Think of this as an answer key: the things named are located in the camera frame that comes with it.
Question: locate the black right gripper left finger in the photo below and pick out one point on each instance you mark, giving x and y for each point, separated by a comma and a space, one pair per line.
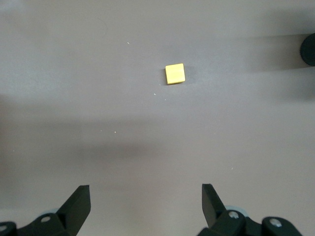
71, 214

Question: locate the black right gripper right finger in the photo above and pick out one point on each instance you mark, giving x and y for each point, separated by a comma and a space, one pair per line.
214, 214

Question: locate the black round object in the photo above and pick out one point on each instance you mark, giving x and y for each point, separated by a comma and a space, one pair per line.
309, 50

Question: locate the yellow block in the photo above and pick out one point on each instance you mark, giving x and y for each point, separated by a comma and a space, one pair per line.
175, 73

